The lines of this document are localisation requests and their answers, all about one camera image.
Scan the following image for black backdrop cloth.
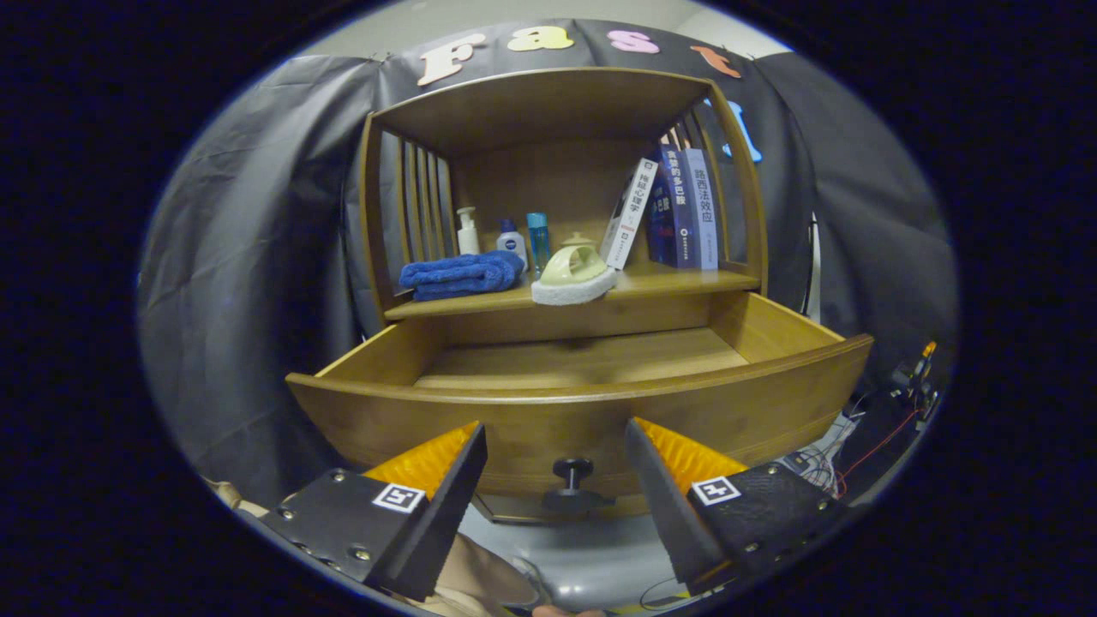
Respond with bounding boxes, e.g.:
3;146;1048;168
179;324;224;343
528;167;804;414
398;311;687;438
137;19;959;506

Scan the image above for wooden countertop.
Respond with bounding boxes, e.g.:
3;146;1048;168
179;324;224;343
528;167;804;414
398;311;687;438
384;260;762;322

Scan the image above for tangled floor cables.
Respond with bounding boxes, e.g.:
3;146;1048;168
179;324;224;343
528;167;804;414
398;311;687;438
788;403;922;498

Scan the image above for pale lavender book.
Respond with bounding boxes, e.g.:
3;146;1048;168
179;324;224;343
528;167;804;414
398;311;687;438
681;148;719;272

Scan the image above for dark blue book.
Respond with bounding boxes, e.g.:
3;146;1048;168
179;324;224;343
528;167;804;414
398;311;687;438
644;144;695;269

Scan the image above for clear blue bottle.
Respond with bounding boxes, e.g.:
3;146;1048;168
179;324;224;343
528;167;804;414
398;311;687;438
525;213;552;277

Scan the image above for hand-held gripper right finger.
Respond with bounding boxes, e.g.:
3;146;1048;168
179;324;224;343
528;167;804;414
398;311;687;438
624;416;851;596

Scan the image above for wooden cabinet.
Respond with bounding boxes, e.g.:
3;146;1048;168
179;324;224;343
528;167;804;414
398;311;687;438
358;67;770;524

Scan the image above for blue folded towel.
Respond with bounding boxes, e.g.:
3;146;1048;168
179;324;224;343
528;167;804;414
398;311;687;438
399;250;525;302

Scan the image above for white bottle with blue cap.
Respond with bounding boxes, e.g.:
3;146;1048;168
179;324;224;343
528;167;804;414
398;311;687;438
496;218;529;268

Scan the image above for black round drawer knob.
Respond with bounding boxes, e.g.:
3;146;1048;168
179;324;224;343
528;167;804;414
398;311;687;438
543;458;614;515

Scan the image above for beige cloth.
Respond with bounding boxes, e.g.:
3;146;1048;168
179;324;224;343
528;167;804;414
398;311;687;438
424;531;539;617

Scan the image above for cream scrub brush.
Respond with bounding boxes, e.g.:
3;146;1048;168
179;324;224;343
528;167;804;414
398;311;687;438
531;241;618;307

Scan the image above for white book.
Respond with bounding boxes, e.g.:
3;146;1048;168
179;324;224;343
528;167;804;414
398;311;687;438
598;158;660;272

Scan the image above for wooden drawer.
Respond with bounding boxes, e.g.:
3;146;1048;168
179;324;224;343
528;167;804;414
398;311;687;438
285;291;875;519

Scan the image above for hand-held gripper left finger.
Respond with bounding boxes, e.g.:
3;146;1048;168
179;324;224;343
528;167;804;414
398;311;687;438
260;422;489;602

